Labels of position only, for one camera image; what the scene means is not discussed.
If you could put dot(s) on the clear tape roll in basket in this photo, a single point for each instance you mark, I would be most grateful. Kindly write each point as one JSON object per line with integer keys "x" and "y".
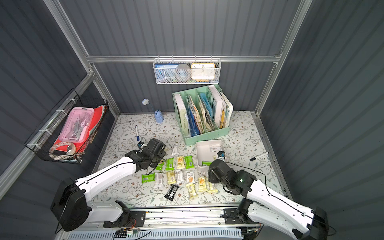
{"x": 66, "y": 148}

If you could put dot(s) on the white book slot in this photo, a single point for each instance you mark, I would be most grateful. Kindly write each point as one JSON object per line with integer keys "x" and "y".
{"x": 217, "y": 106}
{"x": 183, "y": 115}

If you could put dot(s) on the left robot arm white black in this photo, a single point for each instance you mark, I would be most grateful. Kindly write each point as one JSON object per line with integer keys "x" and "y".
{"x": 72, "y": 205}

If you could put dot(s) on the green file organizer box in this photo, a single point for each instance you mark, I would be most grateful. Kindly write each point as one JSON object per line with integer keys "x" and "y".
{"x": 200, "y": 115}

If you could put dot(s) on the white cookie storage box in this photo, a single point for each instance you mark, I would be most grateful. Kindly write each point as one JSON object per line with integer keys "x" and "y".
{"x": 207, "y": 152}

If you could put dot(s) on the white cookie packet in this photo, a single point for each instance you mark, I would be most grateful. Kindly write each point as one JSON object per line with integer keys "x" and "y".
{"x": 190, "y": 177}

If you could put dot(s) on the blue box in basket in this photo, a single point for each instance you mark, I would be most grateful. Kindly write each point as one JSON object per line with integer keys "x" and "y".
{"x": 165, "y": 72}

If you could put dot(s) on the green cookie packet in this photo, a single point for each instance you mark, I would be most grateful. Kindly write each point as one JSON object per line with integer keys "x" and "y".
{"x": 160, "y": 166}
{"x": 189, "y": 162}
{"x": 170, "y": 164}

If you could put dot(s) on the white book left slot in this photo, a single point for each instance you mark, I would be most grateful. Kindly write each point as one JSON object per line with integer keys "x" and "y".
{"x": 183, "y": 115}

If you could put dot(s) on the grey tape roll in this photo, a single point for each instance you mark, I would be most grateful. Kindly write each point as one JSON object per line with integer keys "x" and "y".
{"x": 182, "y": 73}

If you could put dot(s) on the black marker pen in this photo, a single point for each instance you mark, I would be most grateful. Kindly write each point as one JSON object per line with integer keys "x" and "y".
{"x": 259, "y": 156}

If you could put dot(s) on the blue white marker pen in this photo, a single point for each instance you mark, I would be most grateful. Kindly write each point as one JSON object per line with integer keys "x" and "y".
{"x": 137, "y": 133}

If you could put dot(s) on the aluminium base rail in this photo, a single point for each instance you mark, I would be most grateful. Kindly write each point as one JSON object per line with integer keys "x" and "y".
{"x": 172, "y": 217}

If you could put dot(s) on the pink plastic tool box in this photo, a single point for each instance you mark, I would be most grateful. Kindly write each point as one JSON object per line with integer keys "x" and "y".
{"x": 77, "y": 125}

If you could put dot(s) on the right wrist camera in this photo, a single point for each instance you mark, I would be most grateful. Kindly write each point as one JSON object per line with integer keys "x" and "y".
{"x": 221, "y": 155}

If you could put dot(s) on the white book right slot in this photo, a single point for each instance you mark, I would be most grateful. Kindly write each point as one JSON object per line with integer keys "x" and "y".
{"x": 217, "y": 106}

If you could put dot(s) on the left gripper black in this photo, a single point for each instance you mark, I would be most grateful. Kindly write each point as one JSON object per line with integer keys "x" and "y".
{"x": 161, "y": 153}

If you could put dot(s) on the yellow white alarm clock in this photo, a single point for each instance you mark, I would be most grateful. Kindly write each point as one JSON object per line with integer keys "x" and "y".
{"x": 203, "y": 71}

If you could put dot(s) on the white wire wall basket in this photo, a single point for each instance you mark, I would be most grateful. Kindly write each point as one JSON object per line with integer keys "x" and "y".
{"x": 189, "y": 62}

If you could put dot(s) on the yellow packet second row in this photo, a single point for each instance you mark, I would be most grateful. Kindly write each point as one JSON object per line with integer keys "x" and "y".
{"x": 171, "y": 178}

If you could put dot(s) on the yellow cookie packet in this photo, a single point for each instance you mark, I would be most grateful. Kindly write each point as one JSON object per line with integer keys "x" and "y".
{"x": 181, "y": 163}

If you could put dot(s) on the yellow packet bottom row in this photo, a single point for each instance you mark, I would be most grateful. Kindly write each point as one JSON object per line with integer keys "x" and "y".
{"x": 191, "y": 190}
{"x": 212, "y": 189}

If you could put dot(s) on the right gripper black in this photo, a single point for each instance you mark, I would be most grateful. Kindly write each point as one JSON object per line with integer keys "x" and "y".
{"x": 214, "y": 167}

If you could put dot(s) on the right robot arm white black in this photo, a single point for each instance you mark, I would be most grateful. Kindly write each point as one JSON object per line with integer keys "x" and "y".
{"x": 261, "y": 204}

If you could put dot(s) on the black cookie packet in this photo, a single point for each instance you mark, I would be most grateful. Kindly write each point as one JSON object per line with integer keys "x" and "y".
{"x": 170, "y": 195}

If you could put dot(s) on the red cloth bag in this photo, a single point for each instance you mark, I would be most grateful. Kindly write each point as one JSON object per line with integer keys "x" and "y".
{"x": 96, "y": 120}

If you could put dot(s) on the white brown packet second row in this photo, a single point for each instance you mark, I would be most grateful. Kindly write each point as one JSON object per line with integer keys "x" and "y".
{"x": 159, "y": 180}

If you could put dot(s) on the green packet second row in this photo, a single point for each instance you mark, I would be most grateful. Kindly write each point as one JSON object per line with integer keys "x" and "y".
{"x": 149, "y": 178}

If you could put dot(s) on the black wire side basket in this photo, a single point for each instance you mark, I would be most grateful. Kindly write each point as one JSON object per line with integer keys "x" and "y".
{"x": 45, "y": 136}

